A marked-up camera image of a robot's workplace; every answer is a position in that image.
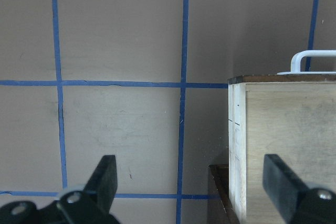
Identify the white drawer handle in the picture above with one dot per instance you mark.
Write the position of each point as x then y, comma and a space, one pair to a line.
295, 64

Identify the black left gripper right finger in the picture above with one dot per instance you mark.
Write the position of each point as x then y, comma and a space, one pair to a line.
295, 201

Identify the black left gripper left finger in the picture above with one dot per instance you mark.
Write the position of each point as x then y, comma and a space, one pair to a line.
92, 204

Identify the wooden drawer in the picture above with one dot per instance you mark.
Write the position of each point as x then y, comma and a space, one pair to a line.
291, 115

